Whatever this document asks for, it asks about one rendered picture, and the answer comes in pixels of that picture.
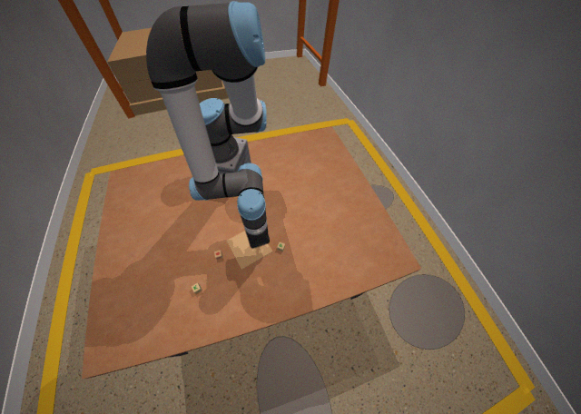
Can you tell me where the tan square mat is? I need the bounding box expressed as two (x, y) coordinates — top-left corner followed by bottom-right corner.
(227, 231), (272, 269)

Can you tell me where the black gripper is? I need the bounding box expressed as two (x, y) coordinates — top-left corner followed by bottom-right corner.
(244, 220), (270, 249)

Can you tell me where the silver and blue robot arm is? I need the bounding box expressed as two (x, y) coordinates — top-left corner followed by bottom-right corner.
(146, 1), (267, 230)

